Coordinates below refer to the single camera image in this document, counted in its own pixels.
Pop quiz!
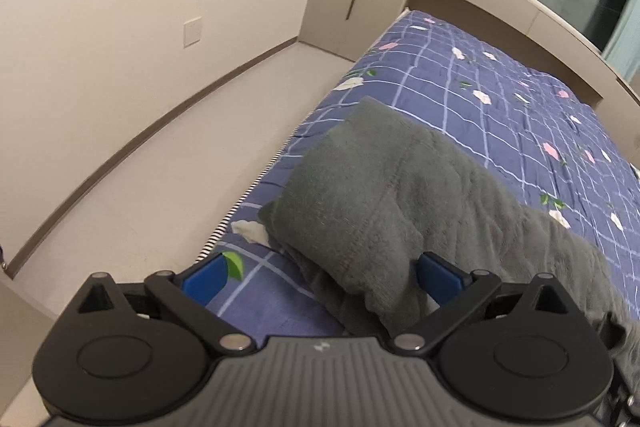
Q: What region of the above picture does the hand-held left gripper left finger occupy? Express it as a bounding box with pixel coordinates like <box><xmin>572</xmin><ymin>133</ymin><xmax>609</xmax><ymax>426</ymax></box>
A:
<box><xmin>75</xmin><ymin>252</ymin><xmax>257</xmax><ymax>355</ymax></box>

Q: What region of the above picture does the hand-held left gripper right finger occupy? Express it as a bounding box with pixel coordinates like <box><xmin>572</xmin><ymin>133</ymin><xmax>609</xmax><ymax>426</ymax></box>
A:
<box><xmin>392</xmin><ymin>252</ymin><xmax>581</xmax><ymax>355</ymax></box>

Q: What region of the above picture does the grey fleece blanket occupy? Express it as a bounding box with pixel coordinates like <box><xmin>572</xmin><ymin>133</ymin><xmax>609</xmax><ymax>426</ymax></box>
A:
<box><xmin>257</xmin><ymin>97</ymin><xmax>640</xmax><ymax>408</ymax></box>

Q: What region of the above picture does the striped mattress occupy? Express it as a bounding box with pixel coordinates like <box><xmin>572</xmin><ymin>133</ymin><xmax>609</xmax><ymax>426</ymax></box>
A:
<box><xmin>194</xmin><ymin>119</ymin><xmax>306</xmax><ymax>264</ymax></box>

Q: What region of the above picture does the bed with purple floral sheet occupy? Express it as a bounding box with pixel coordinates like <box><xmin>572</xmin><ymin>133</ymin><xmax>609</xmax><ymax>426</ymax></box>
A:
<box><xmin>205</xmin><ymin>9</ymin><xmax>640</xmax><ymax>339</ymax></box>

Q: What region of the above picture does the beige window cabinet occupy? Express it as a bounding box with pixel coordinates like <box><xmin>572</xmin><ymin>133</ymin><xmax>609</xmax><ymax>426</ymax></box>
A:
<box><xmin>406</xmin><ymin>0</ymin><xmax>640</xmax><ymax>110</ymax></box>

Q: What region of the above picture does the light blue curtain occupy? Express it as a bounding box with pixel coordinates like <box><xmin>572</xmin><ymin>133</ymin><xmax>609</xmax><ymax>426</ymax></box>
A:
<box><xmin>601</xmin><ymin>0</ymin><xmax>640</xmax><ymax>85</ymax></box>

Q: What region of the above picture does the white wall socket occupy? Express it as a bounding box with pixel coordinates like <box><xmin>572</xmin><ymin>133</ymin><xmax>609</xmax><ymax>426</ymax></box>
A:
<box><xmin>183</xmin><ymin>17</ymin><xmax>204</xmax><ymax>49</ymax></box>

